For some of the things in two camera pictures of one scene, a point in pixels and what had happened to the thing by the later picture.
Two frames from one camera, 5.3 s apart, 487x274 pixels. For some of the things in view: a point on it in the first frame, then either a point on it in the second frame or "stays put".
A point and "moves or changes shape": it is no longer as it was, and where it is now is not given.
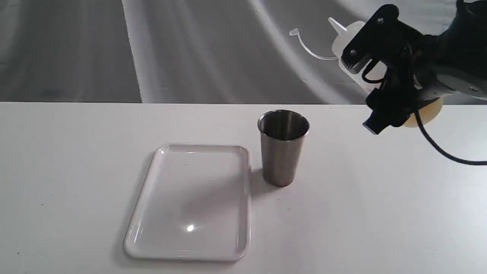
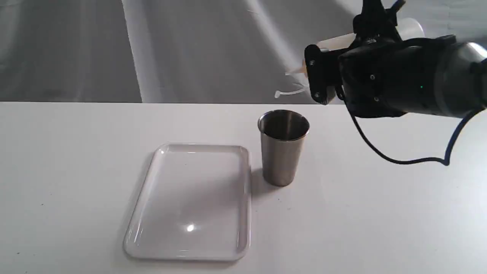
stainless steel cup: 282,133 stays put
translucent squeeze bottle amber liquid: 366,77 moves or changes shape
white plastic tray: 194,204 stays put
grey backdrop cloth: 184,51 stays put
